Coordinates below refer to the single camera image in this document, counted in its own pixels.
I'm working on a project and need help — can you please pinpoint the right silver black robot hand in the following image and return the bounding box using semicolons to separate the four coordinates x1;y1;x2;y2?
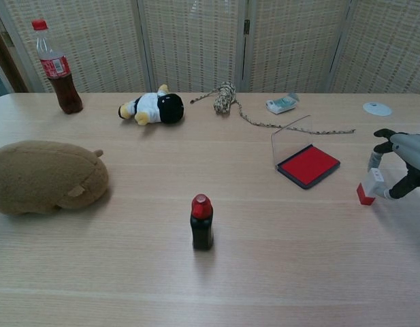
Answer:
368;128;420;201

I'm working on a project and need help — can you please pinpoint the cola bottle red cap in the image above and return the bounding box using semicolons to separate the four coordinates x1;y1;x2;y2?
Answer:
31;18;84;115

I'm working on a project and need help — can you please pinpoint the small dark red-capped bottle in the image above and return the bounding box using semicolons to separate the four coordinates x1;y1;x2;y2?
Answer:
189;193;215;251

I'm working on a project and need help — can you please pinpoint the speckled rope bundle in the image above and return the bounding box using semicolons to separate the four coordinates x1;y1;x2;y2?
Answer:
190;80;356;136

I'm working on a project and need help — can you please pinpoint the white round disc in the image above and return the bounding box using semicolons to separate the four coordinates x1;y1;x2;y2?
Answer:
362;101;393;117

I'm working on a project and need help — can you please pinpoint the small green white packet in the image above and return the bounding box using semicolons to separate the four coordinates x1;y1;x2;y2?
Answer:
265;92;301;115

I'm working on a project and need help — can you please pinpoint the red white stamp block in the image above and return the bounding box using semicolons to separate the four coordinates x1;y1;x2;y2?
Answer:
356;168;384;206

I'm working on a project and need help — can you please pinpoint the red ink stamp pad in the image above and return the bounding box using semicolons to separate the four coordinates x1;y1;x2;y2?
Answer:
271;114;341;191

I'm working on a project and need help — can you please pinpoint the black-headed plush doll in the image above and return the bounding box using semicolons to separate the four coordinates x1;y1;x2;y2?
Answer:
118;84;186;127

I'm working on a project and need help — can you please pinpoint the woven folding screen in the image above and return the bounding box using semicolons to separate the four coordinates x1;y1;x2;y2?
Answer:
0;0;420;93

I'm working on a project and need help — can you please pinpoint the brown capybara plush toy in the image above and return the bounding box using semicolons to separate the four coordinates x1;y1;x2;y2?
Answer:
0;140;110;216

